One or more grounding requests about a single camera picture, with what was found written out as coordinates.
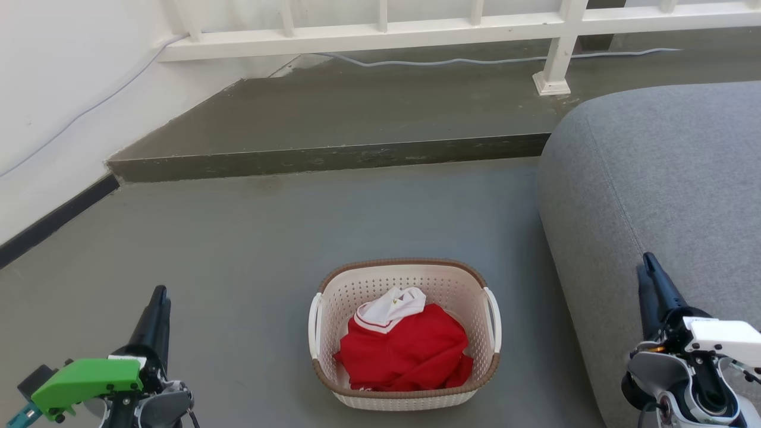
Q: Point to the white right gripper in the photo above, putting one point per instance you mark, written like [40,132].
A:
[722,336]

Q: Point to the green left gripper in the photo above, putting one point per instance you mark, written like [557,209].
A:
[89,380]

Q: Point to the cream laundry basket brown rim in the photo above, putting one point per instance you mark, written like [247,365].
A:
[410,400]

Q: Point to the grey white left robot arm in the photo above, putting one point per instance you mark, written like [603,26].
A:
[151,410]

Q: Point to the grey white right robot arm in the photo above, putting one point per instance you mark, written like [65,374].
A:
[684,386]

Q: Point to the grey fabric sofa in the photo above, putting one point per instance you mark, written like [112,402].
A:
[654,178]

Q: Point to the black baseboard strip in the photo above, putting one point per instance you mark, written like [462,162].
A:
[56,218]

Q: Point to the red shirt white collar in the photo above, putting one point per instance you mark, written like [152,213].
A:
[410,351]

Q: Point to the white wooden railing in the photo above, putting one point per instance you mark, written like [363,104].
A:
[380,37]

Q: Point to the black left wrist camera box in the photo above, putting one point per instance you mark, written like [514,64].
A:
[35,380]

